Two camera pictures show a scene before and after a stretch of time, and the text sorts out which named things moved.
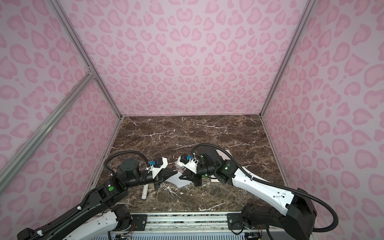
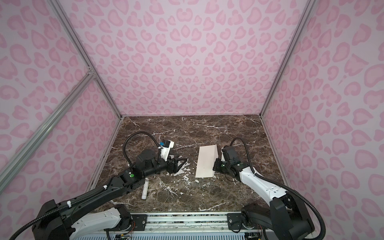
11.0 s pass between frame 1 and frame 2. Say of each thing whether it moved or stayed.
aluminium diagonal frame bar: stayed
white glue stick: stayed
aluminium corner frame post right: stayed
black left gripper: moved
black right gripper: moved
